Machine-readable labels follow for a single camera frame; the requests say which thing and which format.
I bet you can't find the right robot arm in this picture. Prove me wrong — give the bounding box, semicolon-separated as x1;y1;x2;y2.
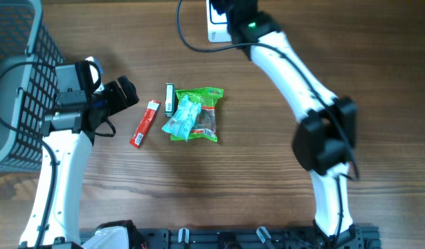
206;1;364;248

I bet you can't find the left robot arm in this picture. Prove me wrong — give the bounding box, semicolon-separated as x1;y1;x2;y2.
19;57;139;248

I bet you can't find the grey plastic mesh basket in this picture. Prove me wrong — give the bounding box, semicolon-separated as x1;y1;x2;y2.
0;0;64;172

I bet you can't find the pale green wipes packet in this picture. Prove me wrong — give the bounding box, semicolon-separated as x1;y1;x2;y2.
162;95;201;141

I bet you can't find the white barcode scanner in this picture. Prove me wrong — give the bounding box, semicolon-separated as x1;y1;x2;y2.
206;0;232;43

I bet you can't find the dark green small box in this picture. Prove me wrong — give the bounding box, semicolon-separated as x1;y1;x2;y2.
165;83;175;117

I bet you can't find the red snack packet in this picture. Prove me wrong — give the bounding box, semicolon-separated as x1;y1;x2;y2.
129;100;161;148

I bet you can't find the green snack bag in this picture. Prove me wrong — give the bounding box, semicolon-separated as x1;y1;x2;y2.
175;87;224;142

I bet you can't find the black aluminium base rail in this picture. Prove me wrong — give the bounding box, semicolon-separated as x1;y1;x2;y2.
139;225;382;249

